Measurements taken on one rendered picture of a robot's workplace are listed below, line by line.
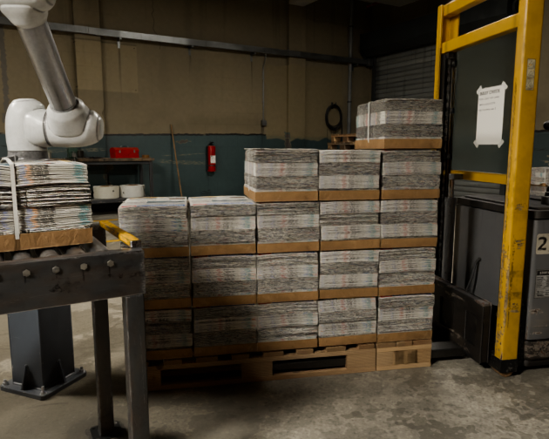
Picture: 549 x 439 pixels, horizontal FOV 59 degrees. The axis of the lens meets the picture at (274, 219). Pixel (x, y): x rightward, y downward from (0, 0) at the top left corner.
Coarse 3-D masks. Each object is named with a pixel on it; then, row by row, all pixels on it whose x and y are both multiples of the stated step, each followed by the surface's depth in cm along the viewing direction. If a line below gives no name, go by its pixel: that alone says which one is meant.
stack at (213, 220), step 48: (144, 240) 207; (192, 240) 210; (240, 240) 214; (288, 240) 219; (192, 288) 224; (240, 288) 218; (288, 288) 222; (336, 288) 226; (192, 336) 217; (240, 336) 221; (288, 336) 226; (336, 336) 230; (192, 384) 219
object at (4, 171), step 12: (0, 168) 122; (24, 168) 125; (0, 180) 123; (24, 180) 126; (24, 192) 126; (12, 204) 125; (24, 204) 127; (12, 216) 126; (24, 216) 127; (12, 228) 126; (24, 228) 128
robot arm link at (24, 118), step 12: (12, 108) 200; (24, 108) 200; (36, 108) 203; (12, 120) 200; (24, 120) 200; (36, 120) 201; (12, 132) 201; (24, 132) 201; (36, 132) 201; (12, 144) 202; (24, 144) 202; (36, 144) 204; (48, 144) 206
